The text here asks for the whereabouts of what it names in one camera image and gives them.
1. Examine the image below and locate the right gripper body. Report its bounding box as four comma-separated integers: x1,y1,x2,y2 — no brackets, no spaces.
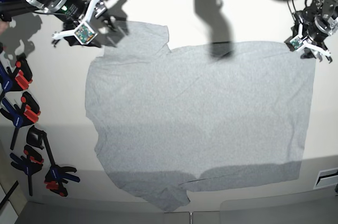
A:
54,0,106,31

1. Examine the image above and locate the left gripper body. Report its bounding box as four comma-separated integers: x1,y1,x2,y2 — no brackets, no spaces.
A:
301,7,337,43

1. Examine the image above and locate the grey T-shirt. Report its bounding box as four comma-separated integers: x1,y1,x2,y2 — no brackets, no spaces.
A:
85,22,315,211

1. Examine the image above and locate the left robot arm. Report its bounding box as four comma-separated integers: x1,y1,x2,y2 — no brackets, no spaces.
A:
298,0,337,63

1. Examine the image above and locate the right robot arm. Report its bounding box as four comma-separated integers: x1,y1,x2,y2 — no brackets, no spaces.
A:
25,0,107,48

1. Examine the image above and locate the top bar clamp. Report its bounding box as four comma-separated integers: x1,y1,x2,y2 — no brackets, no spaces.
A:
1,53,33,100

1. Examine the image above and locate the long bar clamp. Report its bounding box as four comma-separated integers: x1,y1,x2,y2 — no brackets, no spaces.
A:
26,126,80,197

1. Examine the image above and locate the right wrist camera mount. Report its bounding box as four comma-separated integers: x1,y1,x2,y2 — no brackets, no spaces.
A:
52,7,115,47

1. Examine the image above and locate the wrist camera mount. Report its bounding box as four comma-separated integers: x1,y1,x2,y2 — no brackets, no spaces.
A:
285,11,333,63
52,7,115,47

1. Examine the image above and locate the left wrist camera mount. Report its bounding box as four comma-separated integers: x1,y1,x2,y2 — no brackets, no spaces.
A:
285,11,333,63

